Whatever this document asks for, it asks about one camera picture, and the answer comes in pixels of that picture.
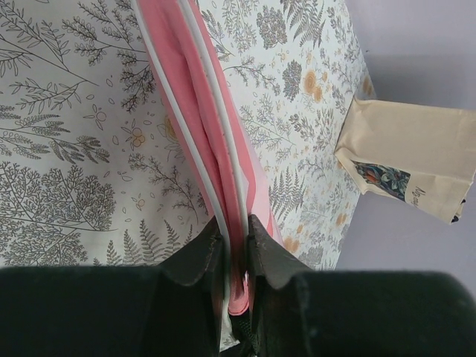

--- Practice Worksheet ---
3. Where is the pink racket bag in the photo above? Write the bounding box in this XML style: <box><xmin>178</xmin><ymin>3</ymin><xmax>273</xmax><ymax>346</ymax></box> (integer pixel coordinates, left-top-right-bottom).
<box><xmin>133</xmin><ymin>1</ymin><xmax>282</xmax><ymax>316</ymax></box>

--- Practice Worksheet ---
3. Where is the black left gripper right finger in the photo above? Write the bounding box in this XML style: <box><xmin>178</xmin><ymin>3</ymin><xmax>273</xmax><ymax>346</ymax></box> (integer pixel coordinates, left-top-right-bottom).
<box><xmin>247</xmin><ymin>216</ymin><xmax>475</xmax><ymax>356</ymax></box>

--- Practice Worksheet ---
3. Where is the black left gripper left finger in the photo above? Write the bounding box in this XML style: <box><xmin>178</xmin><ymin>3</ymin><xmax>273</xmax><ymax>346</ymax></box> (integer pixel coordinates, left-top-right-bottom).
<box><xmin>1</xmin><ymin>220</ymin><xmax>224</xmax><ymax>356</ymax></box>

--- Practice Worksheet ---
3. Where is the beige canvas tote bag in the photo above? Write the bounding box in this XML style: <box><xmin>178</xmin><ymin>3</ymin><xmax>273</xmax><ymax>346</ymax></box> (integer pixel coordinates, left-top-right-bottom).
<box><xmin>335</xmin><ymin>99</ymin><xmax>475</xmax><ymax>224</ymax></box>

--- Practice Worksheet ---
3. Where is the floral table cloth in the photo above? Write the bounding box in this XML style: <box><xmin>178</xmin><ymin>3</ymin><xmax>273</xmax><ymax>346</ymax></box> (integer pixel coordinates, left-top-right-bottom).
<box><xmin>1</xmin><ymin>1</ymin><xmax>373</xmax><ymax>268</ymax></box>

